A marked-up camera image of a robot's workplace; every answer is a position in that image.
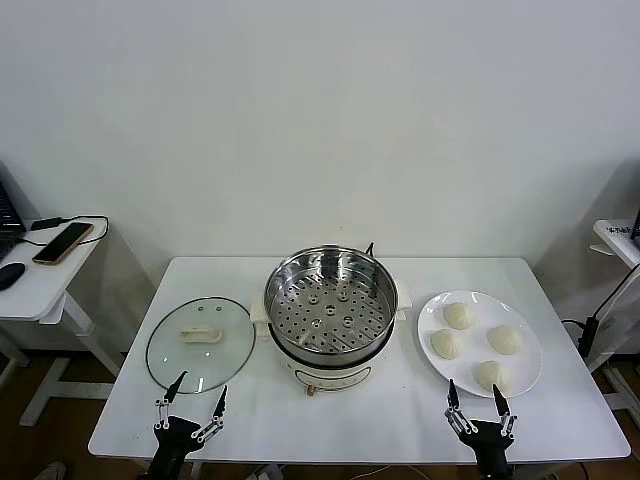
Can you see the white round plate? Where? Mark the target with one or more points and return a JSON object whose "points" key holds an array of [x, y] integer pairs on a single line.
{"points": [[465, 370]]}

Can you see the gold smartphone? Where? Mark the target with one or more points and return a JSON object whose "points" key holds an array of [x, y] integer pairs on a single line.
{"points": [[62, 243]]}

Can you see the stainless steel steamer basket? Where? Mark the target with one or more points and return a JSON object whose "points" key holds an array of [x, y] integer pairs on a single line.
{"points": [[330, 310]]}

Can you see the black screen device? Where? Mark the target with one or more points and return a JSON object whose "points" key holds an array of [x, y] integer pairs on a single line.
{"points": [[636, 225]]}

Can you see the black computer mouse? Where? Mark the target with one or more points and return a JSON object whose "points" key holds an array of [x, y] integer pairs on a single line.
{"points": [[11, 275]]}

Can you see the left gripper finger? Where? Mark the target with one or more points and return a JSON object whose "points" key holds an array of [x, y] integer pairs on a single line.
{"points": [[219, 405], [172, 391]]}

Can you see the round glass pot lid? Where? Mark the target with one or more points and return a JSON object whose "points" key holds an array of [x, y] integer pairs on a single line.
{"points": [[200, 334]]}

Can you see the white electric cooker base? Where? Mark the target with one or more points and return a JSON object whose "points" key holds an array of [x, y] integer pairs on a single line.
{"points": [[330, 372]]}

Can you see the white side table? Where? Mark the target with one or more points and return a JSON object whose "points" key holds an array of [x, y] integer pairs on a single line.
{"points": [[30, 300], [620, 252]]}

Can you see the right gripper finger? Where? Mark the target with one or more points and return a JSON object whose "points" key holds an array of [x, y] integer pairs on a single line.
{"points": [[501, 405], [454, 400]]}

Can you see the white paper label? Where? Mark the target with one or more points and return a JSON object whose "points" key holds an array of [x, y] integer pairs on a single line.
{"points": [[617, 228]]}

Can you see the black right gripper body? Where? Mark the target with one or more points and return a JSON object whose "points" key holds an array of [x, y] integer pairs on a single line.
{"points": [[490, 445]]}

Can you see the black laptop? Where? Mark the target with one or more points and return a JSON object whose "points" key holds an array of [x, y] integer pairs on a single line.
{"points": [[7, 215]]}

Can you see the white steamed baozi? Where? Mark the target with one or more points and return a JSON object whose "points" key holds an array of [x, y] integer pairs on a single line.
{"points": [[459, 316], [446, 344], [490, 374], [505, 339]]}

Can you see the grey shoe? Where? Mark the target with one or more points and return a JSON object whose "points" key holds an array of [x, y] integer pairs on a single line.
{"points": [[50, 471]]}

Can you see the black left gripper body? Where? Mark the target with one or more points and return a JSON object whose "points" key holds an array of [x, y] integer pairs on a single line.
{"points": [[175, 445]]}

